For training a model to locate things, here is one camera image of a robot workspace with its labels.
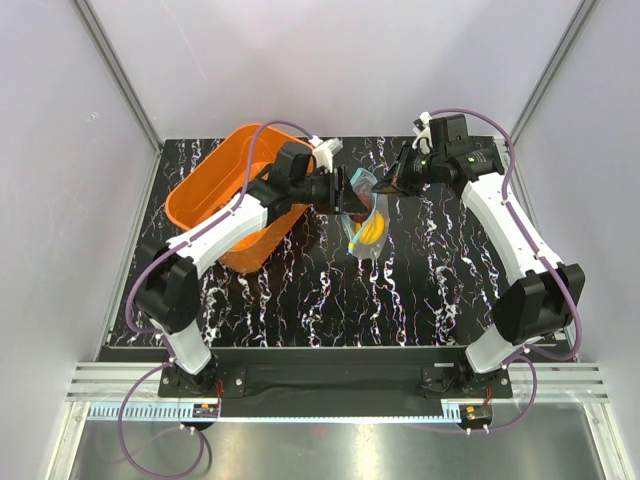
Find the connector box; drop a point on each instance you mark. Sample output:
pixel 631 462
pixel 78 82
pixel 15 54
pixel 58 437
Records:
pixel 476 416
pixel 207 410

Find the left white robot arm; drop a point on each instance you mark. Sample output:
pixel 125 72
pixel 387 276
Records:
pixel 168 291

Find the aluminium frame rail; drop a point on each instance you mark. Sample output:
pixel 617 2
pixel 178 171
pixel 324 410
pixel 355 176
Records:
pixel 551 382

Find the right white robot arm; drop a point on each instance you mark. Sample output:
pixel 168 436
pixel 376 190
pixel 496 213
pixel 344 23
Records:
pixel 543 291

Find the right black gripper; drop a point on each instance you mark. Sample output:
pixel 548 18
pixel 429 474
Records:
pixel 396 180

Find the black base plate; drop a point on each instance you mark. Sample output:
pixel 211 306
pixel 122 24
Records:
pixel 438 371

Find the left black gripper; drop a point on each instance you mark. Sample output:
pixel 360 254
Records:
pixel 342 201

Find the orange plastic basket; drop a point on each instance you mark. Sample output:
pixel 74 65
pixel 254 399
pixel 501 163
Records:
pixel 210 187

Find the dark red plum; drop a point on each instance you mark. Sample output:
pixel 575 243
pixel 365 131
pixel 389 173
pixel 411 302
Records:
pixel 362 216

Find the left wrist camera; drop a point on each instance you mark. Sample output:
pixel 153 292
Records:
pixel 296 162

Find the left connector box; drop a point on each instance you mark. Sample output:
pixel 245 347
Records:
pixel 207 410

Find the yellow lemon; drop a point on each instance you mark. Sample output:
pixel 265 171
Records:
pixel 369 232

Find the right connector box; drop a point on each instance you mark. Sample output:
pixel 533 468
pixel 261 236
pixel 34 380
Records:
pixel 476 416

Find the clear zip top bag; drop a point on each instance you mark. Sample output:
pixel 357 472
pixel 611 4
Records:
pixel 362 182

